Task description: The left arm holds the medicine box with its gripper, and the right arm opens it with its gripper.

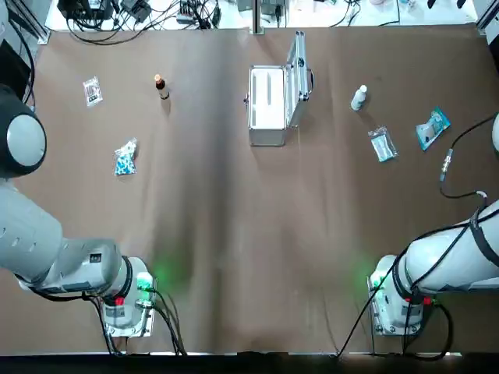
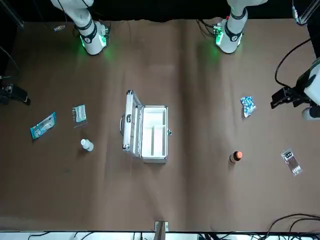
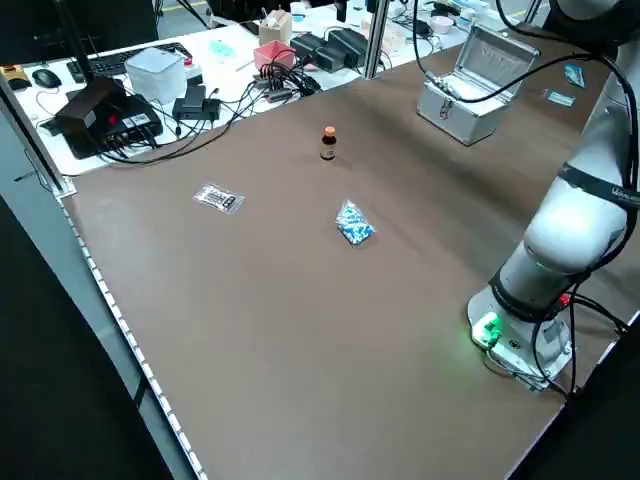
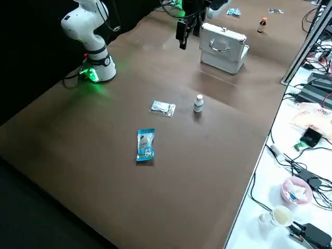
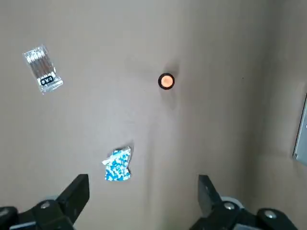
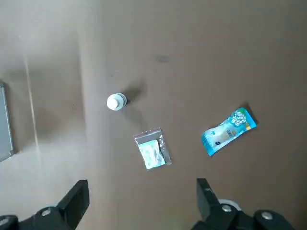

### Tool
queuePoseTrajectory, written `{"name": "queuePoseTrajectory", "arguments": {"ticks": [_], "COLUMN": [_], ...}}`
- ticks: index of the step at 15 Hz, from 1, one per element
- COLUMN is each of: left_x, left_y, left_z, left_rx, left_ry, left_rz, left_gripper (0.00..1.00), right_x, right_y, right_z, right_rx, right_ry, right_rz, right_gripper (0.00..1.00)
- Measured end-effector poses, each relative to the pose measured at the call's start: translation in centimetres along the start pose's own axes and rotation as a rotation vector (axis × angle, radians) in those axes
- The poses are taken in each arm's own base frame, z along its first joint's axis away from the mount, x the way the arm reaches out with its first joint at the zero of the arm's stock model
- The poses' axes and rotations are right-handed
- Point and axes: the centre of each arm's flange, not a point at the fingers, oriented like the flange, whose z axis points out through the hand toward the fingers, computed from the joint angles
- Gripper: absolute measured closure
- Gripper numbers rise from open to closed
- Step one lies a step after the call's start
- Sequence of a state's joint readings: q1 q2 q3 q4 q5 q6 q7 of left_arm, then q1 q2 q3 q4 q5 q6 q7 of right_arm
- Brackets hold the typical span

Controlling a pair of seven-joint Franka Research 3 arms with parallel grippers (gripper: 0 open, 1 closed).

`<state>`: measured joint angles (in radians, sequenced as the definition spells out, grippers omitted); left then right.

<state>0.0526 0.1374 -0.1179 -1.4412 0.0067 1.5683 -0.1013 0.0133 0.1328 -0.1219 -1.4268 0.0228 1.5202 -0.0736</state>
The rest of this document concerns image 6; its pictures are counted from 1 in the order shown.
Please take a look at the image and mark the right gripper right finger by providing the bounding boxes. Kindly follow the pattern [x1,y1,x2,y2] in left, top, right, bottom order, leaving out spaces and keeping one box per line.
[190,177,296,230]

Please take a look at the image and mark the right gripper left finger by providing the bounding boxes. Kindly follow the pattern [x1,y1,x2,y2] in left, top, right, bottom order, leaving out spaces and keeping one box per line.
[0,179,91,230]

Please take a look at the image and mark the silver aluminium medicine case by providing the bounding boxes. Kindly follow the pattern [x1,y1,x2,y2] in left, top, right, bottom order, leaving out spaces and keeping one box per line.
[0,81,14,162]

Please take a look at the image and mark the blue plastic packet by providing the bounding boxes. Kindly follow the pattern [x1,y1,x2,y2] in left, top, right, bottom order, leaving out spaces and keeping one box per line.
[200,107,258,158]

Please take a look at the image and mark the clear zip bag white pad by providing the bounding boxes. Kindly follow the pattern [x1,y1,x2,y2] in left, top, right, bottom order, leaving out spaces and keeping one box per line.
[133,126,173,171]

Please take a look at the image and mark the white plastic bottle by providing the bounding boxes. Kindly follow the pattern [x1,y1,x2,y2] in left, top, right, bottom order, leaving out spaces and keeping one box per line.
[106,92,128,112]

